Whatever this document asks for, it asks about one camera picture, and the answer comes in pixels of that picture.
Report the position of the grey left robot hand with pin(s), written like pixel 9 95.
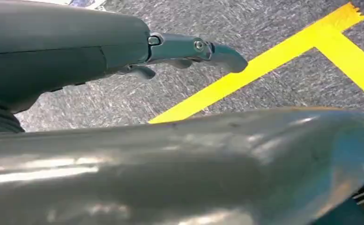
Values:
pixel 60 40

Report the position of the white plastic car part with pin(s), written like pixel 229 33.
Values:
pixel 169 174

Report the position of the yellow floor tape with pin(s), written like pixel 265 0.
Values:
pixel 262 65

